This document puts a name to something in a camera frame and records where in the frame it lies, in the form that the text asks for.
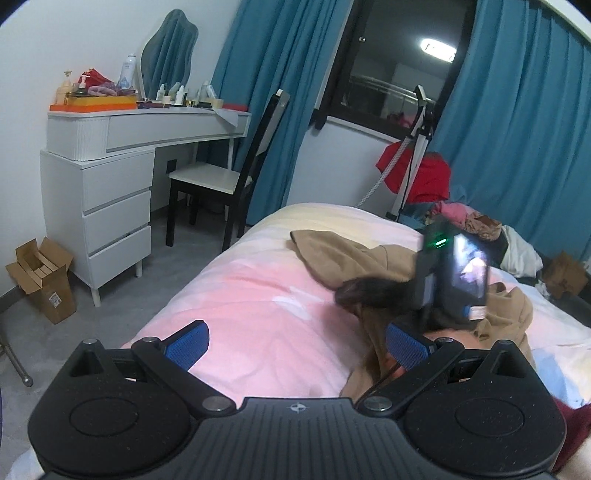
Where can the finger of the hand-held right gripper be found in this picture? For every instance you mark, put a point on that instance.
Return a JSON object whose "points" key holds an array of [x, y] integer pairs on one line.
{"points": [[425, 318]]}

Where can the white dressing table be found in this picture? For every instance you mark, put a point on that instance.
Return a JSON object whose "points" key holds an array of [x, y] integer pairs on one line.
{"points": [[120, 184]]}

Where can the white cloth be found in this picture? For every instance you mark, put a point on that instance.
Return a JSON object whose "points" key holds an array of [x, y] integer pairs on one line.
{"points": [[521, 256]]}

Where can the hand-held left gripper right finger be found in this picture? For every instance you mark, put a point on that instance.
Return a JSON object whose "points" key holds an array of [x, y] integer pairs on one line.
{"points": [[406, 346]]}

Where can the red garment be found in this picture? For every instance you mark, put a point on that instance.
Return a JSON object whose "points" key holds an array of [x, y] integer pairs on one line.
{"points": [[429, 177]]}

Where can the metal rod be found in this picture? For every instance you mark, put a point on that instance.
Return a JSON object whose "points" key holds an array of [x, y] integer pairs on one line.
{"points": [[16, 362]]}

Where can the teal curtain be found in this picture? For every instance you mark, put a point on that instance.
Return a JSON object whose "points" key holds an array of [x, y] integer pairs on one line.
{"points": [[258, 55], [521, 115]]}

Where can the small cardboard box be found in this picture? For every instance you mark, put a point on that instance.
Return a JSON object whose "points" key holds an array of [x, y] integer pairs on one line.
{"points": [[565, 274]]}

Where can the small white cosmetic bottle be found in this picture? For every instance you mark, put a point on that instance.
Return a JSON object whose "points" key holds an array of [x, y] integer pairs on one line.
{"points": [[161, 93], [181, 95]]}

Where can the red pouch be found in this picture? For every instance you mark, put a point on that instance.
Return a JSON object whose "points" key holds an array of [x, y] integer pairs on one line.
{"points": [[94, 76]]}

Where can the wavy-edged vanity mirror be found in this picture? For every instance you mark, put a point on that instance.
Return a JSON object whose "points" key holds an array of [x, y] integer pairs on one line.
{"points": [[171, 50]]}

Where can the orange tray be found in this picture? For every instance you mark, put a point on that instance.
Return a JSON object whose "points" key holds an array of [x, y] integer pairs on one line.
{"points": [[92, 105]]}

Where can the dark-framed window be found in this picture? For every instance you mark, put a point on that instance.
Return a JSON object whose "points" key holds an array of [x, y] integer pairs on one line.
{"points": [[392, 60]]}

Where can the open cardboard box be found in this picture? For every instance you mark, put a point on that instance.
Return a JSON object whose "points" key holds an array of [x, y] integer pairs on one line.
{"points": [[46, 286]]}

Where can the pile of mixed clothes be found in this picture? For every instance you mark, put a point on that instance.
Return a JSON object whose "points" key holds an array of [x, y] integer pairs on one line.
{"points": [[461, 214]]}

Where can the flat red box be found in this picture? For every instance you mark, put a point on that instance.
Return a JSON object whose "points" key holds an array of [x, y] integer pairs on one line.
{"points": [[236, 107]]}

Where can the garment steamer stand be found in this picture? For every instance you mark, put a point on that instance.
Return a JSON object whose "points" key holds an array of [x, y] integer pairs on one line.
{"points": [[418, 138]]}

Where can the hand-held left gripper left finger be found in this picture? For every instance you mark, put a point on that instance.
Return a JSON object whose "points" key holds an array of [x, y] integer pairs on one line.
{"points": [[187, 345]]}

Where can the bed with pink sheet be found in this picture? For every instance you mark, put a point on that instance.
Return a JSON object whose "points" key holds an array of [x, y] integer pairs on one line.
{"points": [[258, 295]]}

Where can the clear pump bottle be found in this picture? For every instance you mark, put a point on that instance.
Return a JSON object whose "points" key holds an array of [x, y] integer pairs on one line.
{"points": [[63, 92]]}

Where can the black chair with white seat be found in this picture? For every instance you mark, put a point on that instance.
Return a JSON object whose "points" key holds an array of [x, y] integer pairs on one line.
{"points": [[207, 177]]}

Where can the maroon cloth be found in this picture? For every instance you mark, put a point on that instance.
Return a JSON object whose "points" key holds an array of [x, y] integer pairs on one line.
{"points": [[575, 434]]}

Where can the tan fur-trimmed coat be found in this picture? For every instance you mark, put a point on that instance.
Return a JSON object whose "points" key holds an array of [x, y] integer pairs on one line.
{"points": [[351, 254]]}

